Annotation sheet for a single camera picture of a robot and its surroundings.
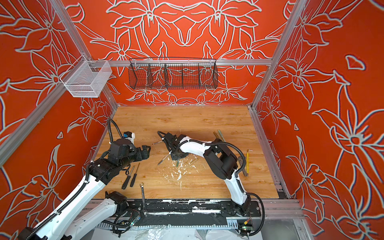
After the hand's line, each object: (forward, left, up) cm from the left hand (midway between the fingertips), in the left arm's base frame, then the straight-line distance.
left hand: (143, 147), depth 76 cm
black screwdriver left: (-11, +10, -17) cm, 23 cm away
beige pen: (+13, -1, -17) cm, 21 cm away
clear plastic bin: (+38, +43, +15) cm, 59 cm away
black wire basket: (+52, -7, +12) cm, 53 cm away
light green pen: (+21, -45, -16) cm, 53 cm away
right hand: (+5, -15, -17) cm, 24 cm away
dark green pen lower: (0, -17, -18) cm, 25 cm away
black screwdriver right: (-10, +6, -17) cm, 21 cm away
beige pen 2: (+2, -8, -16) cm, 18 cm away
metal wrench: (-26, -4, -18) cm, 32 cm away
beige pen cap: (+2, -27, -17) cm, 32 cm away
